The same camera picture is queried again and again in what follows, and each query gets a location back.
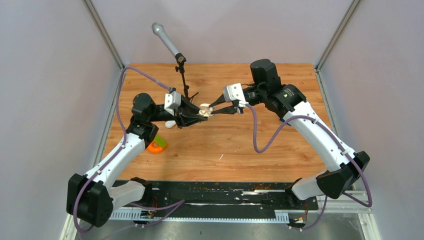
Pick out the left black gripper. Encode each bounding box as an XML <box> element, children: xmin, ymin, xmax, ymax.
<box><xmin>149</xmin><ymin>94</ymin><xmax>208</xmax><ymax>129</ymax></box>

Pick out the small beige charging case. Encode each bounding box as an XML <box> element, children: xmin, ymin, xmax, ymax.
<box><xmin>198</xmin><ymin>103</ymin><xmax>215</xmax><ymax>118</ymax></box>

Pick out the white earbud charging case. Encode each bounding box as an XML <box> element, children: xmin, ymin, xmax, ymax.
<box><xmin>165</xmin><ymin>120</ymin><xmax>177</xmax><ymax>129</ymax></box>

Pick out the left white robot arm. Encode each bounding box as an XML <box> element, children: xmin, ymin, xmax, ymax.
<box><xmin>66</xmin><ymin>91</ymin><xmax>208</xmax><ymax>228</ymax></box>

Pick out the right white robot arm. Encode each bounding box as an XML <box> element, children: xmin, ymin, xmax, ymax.
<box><xmin>210</xmin><ymin>59</ymin><xmax>370</xmax><ymax>209</ymax></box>

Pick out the green block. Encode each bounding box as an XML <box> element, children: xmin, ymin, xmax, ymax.
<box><xmin>154</xmin><ymin>134</ymin><xmax>168</xmax><ymax>148</ymax></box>

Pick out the black tripod microphone stand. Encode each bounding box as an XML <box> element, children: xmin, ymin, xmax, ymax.
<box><xmin>174</xmin><ymin>52</ymin><xmax>199</xmax><ymax>102</ymax></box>

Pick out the blue object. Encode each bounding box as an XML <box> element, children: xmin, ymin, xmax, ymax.
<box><xmin>279</xmin><ymin>118</ymin><xmax>292</xmax><ymax>127</ymax></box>

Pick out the grey microphone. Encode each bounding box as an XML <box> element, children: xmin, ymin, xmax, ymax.
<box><xmin>151</xmin><ymin>22</ymin><xmax>182</xmax><ymax>61</ymax></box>

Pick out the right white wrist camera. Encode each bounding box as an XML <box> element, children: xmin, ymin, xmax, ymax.
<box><xmin>222</xmin><ymin>83</ymin><xmax>248</xmax><ymax>108</ymax></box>

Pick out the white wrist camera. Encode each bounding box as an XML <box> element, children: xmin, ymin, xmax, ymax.
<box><xmin>222</xmin><ymin>83</ymin><xmax>248</xmax><ymax>108</ymax></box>
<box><xmin>164</xmin><ymin>91</ymin><xmax>182</xmax><ymax>116</ymax></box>

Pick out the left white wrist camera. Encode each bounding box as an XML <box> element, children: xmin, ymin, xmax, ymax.
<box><xmin>164</xmin><ymin>91</ymin><xmax>182</xmax><ymax>116</ymax></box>

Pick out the orange ring toy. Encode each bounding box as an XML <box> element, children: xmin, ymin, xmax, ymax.
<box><xmin>147</xmin><ymin>142</ymin><xmax>168</xmax><ymax>154</ymax></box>

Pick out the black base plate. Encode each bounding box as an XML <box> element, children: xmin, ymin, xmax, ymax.
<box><xmin>112</xmin><ymin>179</ymin><xmax>321</xmax><ymax>220</ymax></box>

